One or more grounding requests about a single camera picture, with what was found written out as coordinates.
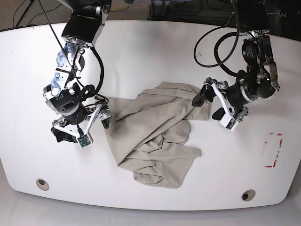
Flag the yellow cable on floor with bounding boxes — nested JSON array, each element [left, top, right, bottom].
[[110, 0, 129, 12]]

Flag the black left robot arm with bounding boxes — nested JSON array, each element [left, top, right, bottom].
[[192, 0, 280, 127]]

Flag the right table grommet hole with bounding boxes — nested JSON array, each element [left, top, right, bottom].
[[241, 189, 256, 202]]

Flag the left table grommet hole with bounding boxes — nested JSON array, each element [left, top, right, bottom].
[[36, 178, 49, 191]]

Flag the red tape rectangle marking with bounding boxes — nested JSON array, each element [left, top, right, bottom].
[[262, 133, 283, 169]]

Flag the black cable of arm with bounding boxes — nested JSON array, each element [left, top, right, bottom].
[[35, 0, 110, 104], [194, 0, 247, 77]]

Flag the table grommet hole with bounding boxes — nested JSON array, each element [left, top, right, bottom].
[[241, 189, 256, 202], [36, 178, 49, 191]]

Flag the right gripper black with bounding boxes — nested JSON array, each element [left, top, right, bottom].
[[51, 105, 111, 143]]

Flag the beige t-shirt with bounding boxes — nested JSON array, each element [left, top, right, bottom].
[[106, 82, 210, 188]]

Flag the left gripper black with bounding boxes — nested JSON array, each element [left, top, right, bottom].
[[192, 77, 248, 122]]

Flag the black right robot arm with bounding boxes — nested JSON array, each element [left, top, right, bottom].
[[43, 0, 111, 148]]

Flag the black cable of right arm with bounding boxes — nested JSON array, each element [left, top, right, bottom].
[[35, 0, 110, 104]]

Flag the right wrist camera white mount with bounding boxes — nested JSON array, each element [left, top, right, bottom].
[[54, 103, 102, 149]]

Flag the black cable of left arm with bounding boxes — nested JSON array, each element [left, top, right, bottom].
[[194, 0, 247, 77]]

